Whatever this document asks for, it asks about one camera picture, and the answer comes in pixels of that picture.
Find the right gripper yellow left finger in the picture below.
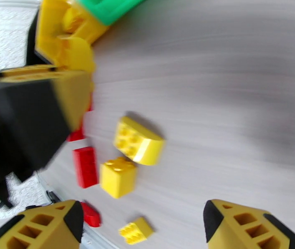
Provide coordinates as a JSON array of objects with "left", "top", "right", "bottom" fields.
[{"left": 0, "top": 200, "right": 84, "bottom": 249}]

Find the small rounded red lego brick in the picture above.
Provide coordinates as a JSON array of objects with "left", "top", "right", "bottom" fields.
[{"left": 81, "top": 202, "right": 102, "bottom": 228}]

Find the rounded yellow lego brick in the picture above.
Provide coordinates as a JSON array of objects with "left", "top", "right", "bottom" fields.
[{"left": 113, "top": 116, "right": 167, "bottom": 166}]

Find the yellow plastic container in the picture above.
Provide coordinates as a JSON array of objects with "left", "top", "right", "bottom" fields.
[{"left": 34, "top": 0, "right": 112, "bottom": 73}]

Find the yellow lego cube brick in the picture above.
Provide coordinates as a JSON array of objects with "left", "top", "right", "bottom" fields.
[{"left": 99, "top": 156, "right": 138, "bottom": 199}]

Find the green plastic container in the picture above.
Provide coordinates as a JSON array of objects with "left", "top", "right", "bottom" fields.
[{"left": 71, "top": 0, "right": 152, "bottom": 26}]

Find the small yellow lego brick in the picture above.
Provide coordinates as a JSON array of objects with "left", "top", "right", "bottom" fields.
[{"left": 118, "top": 217, "right": 155, "bottom": 246}]

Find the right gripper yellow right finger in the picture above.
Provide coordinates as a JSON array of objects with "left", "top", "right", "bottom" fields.
[{"left": 203, "top": 199, "right": 295, "bottom": 249}]

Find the large red lego brick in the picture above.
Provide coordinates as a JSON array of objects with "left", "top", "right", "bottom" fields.
[{"left": 66, "top": 95, "right": 94, "bottom": 142}]

